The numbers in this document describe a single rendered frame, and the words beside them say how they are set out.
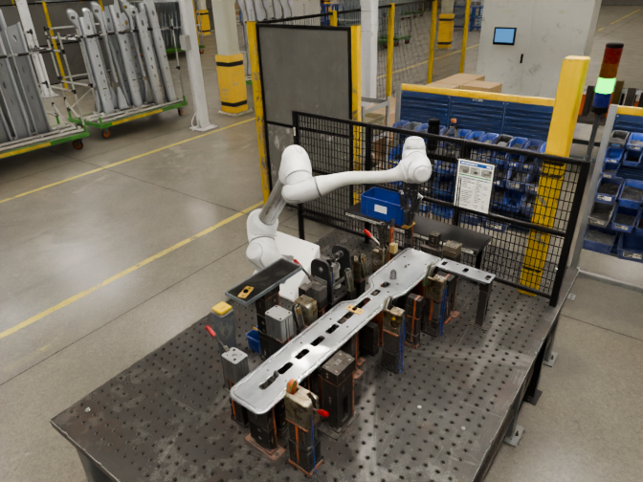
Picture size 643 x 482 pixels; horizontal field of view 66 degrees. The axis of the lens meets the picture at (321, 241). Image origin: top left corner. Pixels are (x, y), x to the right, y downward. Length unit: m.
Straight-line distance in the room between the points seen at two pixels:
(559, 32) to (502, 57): 0.88
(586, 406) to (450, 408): 1.40
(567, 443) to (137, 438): 2.30
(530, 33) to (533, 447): 6.83
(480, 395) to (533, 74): 7.04
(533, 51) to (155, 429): 7.84
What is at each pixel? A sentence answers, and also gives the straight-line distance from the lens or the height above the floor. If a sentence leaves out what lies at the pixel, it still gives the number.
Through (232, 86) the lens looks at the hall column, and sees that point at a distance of 9.90.
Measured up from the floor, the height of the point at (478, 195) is 1.25.
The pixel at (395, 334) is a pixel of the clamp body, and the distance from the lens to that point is 2.29.
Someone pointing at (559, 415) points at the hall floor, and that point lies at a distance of 3.44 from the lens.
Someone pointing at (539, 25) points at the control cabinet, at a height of 1.59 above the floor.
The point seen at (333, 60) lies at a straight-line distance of 4.56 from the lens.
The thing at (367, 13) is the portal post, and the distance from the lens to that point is 6.68.
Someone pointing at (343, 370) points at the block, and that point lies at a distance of 1.96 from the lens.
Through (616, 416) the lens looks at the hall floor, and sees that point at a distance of 3.58.
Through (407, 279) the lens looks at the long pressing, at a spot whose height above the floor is 1.00.
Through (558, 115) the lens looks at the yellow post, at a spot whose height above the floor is 1.74.
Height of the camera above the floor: 2.37
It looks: 29 degrees down
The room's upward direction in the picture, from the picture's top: 2 degrees counter-clockwise
